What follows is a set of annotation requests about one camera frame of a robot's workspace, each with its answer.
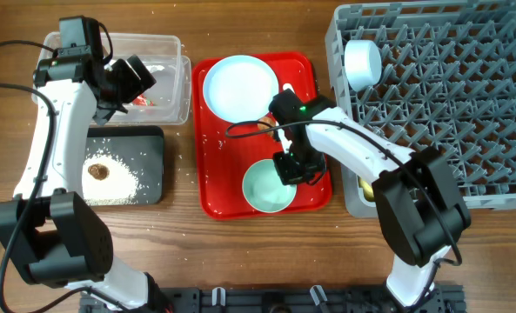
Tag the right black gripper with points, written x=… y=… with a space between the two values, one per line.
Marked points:
x=288 y=176

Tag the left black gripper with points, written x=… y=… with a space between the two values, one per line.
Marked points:
x=134 y=86

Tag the red snack wrapper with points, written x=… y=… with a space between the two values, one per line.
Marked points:
x=142 y=101

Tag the green bowl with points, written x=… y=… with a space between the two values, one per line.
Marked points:
x=263 y=190

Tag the white napkin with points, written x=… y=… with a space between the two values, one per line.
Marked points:
x=154 y=68

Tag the yellow plastic cup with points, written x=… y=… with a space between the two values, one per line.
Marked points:
x=367 y=190

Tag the brown food lump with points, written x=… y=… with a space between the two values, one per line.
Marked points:
x=98 y=171

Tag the light blue plate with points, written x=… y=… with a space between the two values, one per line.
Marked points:
x=240 y=88

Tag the white rice pile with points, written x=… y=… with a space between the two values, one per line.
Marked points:
x=120 y=187

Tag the light blue bowl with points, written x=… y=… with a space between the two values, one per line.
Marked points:
x=363 y=65

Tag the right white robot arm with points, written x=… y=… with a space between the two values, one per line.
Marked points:
x=420 y=209

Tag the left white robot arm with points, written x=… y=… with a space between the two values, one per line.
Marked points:
x=49 y=233

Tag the black waste tray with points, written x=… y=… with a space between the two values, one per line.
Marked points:
x=143 y=149

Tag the grey dishwasher rack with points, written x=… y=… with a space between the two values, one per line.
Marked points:
x=448 y=81

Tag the clear plastic bin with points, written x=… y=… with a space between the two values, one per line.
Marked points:
x=170 y=94

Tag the red plastic tray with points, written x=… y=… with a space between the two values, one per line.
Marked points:
x=221 y=161

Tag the white plastic spoon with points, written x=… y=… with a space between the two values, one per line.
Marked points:
x=287 y=86

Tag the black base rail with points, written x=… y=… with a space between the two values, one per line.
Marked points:
x=374 y=298

